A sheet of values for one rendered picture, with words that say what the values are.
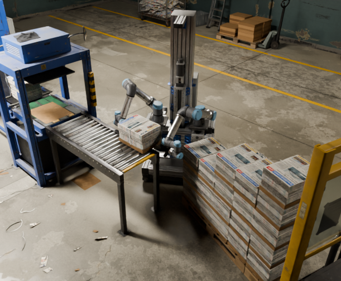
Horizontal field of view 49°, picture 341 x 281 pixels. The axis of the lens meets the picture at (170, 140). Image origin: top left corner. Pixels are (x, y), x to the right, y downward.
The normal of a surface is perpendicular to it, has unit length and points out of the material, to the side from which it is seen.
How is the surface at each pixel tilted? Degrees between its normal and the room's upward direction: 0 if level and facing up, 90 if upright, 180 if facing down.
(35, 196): 0
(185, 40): 90
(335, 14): 90
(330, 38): 90
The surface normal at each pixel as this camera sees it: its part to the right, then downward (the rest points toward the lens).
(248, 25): -0.69, 0.37
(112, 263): 0.01, -0.84
